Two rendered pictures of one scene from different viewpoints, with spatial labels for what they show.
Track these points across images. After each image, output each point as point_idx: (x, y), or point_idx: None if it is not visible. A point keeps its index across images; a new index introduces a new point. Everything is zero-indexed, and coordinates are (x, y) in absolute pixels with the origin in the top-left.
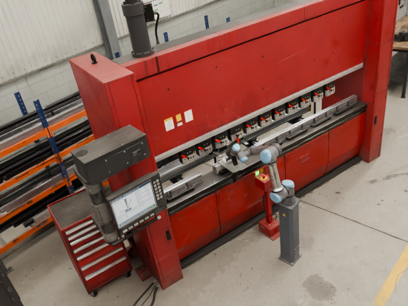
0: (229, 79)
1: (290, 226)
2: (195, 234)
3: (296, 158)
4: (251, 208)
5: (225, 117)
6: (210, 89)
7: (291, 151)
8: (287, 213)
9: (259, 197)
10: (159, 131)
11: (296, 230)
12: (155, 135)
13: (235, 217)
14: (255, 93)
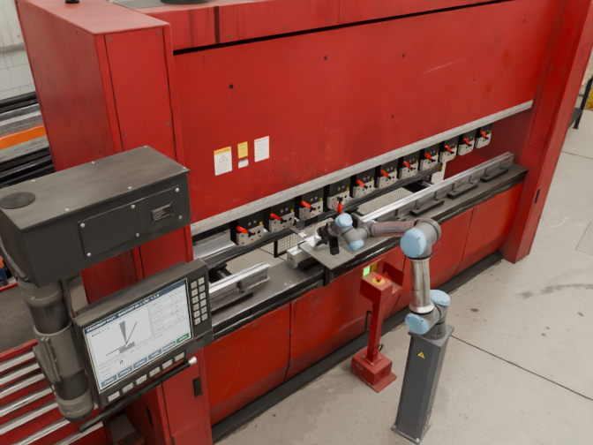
0: (343, 88)
1: (430, 376)
2: (243, 380)
3: None
4: (341, 332)
5: (325, 162)
6: (308, 101)
7: None
8: (429, 352)
9: (358, 313)
10: (201, 173)
11: (436, 382)
12: (193, 180)
13: (316, 347)
14: (379, 123)
